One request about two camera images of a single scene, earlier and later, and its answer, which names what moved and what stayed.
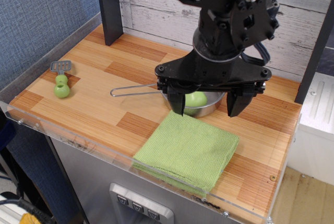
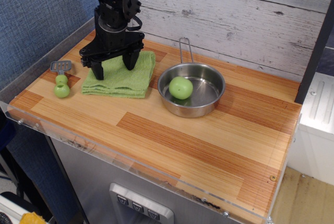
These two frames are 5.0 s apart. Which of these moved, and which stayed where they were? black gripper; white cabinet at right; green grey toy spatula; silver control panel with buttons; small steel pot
Moved: black gripper; small steel pot
Stayed: white cabinet at right; green grey toy spatula; silver control panel with buttons
